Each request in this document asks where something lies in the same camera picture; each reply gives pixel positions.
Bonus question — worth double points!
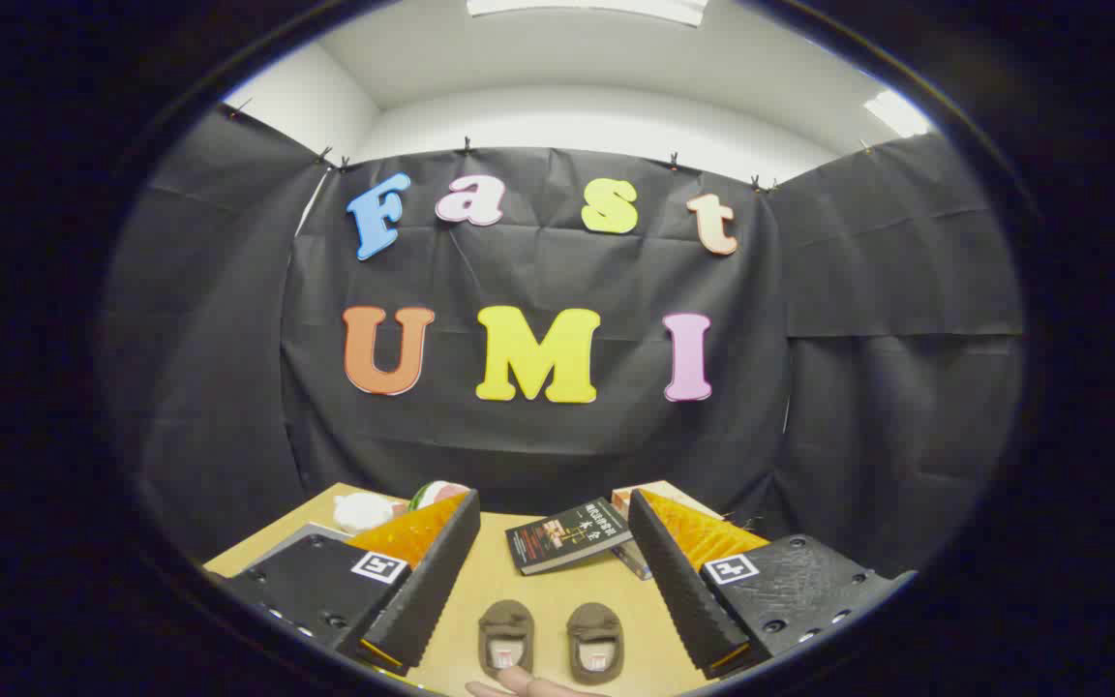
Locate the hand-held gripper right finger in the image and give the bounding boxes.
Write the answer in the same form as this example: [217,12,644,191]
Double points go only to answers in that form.
[627,488,919,681]

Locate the watermelon slice plush toy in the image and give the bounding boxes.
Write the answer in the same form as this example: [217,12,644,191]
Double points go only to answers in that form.
[409,481,469,512]

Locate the beige cover book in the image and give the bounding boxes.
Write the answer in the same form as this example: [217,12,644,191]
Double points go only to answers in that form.
[611,481,723,521]

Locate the long ceiling light panel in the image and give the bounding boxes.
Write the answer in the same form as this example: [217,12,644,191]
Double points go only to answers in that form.
[466,0,710,27]

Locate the black cover book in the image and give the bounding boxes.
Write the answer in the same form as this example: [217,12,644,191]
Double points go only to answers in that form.
[505,499,634,577]

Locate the white plush toy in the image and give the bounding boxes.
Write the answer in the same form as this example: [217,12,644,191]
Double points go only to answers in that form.
[333,491,410,535]

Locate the white fabric storage box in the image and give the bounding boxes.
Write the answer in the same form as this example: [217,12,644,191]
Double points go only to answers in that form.
[246,521,355,574]

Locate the small ceiling light panel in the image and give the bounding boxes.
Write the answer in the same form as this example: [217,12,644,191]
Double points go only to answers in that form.
[862,89,936,138]

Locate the brown fuzzy shoe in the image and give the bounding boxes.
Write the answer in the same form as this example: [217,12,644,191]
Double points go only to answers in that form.
[566,602,626,686]
[477,599,535,681]

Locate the blue cover book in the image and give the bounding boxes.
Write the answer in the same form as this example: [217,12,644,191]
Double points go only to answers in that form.
[613,540,655,582]

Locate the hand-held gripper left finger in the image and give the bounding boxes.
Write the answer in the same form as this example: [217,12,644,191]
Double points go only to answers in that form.
[214,489,483,677]

